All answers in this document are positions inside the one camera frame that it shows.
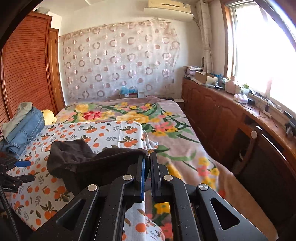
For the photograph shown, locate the black pants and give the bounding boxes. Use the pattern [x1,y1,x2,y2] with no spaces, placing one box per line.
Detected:
[47,140,150,196]

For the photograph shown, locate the orange print bed sheet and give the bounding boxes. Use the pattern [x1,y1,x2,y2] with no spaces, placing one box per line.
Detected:
[7,121,165,240]

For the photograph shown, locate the floral pink blanket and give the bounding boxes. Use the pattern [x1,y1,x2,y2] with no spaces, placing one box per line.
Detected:
[57,96,278,240]

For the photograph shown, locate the folded blue jeans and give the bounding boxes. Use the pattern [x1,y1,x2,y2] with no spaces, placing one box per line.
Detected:
[1,107,45,158]

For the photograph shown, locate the yellow plush toy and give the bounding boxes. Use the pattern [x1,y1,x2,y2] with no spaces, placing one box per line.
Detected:
[42,109,57,125]

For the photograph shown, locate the folded khaki pants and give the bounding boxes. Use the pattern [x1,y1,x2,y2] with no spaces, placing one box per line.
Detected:
[1,101,33,138]

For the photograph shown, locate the box with blue cloth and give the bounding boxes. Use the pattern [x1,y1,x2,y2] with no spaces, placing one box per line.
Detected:
[119,86,138,98]

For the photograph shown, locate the wooden cabinet counter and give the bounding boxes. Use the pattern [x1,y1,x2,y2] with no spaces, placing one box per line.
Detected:
[182,79,295,232]

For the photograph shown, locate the wooden chair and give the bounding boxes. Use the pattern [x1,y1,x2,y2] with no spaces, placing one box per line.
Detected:
[232,123,262,176]

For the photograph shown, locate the cardboard box on counter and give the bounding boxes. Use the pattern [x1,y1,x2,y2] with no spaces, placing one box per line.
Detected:
[195,72,218,85]

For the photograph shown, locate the stack of books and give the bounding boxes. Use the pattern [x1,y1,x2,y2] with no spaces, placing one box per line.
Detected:
[183,66,203,76]

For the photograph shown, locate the white plastic jug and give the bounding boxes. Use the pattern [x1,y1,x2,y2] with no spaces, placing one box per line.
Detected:
[225,75,236,94]

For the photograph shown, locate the white tissue pack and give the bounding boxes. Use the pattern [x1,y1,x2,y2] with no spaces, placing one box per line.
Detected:
[233,94,248,104]

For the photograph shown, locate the pink circle pattern curtain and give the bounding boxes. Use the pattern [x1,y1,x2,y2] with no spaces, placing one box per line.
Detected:
[59,20,180,102]

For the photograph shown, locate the beige side window curtain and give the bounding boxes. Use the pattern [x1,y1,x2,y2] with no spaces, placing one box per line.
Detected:
[196,1,213,73]

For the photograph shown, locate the window with wooden frame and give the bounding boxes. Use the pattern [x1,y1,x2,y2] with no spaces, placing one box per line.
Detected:
[220,1,295,111]

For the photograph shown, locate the white wall air conditioner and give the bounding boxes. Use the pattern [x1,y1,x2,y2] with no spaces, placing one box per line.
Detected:
[144,0,194,22]

